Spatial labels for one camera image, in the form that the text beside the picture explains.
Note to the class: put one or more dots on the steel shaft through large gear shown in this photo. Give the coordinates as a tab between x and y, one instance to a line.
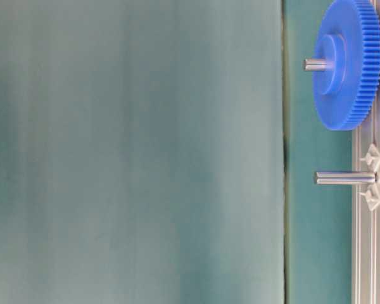
317	65

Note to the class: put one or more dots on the bare steel shaft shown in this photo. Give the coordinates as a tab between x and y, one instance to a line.
344	178

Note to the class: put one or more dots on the white plastic shaft bracket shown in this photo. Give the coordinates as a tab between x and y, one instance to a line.
372	193

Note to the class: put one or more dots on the aluminium extrusion rail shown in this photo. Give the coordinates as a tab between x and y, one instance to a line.
366	208

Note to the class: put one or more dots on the large blue plastic gear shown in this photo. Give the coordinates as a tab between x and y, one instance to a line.
349	41

